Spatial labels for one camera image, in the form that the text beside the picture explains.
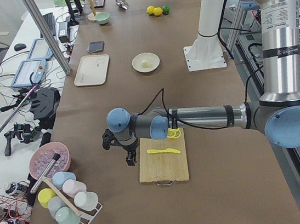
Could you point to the pink bowl with ice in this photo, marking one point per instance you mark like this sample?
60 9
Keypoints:
44 155

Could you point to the green lime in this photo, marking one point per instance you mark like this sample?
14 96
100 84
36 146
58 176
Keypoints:
166 9

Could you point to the metal scoop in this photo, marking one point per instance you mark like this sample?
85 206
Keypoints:
122 4

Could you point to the cream rabbit tray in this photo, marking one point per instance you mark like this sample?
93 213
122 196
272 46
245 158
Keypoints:
92 70

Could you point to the teach pendant far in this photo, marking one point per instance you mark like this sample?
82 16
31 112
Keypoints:
40 49

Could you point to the yellow lemon lower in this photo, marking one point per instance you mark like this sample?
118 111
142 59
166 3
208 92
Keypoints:
150 10

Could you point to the wooden cutting board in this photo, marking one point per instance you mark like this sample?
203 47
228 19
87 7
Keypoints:
163 168

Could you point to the yellow lemon upper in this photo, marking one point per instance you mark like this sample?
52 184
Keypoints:
158 11

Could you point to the lemon slice front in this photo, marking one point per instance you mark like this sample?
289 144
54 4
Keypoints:
174 133

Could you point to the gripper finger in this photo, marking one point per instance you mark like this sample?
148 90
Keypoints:
134 153
130 160

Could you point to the blue cup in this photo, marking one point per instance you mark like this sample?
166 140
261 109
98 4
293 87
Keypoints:
60 178

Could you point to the round cream plate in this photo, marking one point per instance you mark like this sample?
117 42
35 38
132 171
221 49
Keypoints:
153 58

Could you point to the yellow cup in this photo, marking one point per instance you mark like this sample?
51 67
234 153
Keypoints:
44 196

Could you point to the metal ice tongs handle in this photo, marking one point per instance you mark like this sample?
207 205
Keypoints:
52 162

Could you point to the black computer mouse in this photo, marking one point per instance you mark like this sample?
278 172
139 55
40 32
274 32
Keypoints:
20 46

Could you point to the teach pendant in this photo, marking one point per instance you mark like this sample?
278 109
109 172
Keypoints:
30 72
40 49

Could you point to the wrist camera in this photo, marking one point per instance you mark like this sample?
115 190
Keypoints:
108 140

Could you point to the grey cup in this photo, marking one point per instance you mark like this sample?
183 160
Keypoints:
54 205

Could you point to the yellow lemon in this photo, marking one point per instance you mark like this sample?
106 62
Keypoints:
158 11
150 10

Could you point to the black keyboard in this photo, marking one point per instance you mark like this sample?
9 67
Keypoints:
50 21

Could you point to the white cup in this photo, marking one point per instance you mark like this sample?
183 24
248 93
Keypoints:
86 200

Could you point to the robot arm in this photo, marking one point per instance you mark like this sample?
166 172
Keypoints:
276 114

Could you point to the grey folded cloth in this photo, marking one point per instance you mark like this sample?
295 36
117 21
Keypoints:
95 47

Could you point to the mint green bowl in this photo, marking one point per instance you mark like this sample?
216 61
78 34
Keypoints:
102 18

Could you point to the yellow plastic knife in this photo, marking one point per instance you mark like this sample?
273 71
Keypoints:
166 150

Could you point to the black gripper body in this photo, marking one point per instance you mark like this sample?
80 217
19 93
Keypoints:
129 148

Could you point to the mint green cup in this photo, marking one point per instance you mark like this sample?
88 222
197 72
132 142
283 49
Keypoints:
66 216

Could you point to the white steamed bun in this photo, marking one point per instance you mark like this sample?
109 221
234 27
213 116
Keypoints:
145 63

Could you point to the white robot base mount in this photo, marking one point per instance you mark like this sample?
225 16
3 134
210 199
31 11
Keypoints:
205 52

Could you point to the wooden mug tree stand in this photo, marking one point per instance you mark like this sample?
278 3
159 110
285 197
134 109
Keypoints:
91 16

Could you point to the black device on desk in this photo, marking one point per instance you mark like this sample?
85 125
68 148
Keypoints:
44 107

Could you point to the white cup rack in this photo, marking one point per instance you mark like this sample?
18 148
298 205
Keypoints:
87 217

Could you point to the pink cup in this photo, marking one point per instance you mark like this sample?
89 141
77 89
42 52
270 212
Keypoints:
72 187

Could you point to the aluminium frame post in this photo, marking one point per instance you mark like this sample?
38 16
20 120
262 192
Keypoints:
44 29

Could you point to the teach pendant near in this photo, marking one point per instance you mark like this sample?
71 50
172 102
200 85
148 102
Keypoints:
30 72

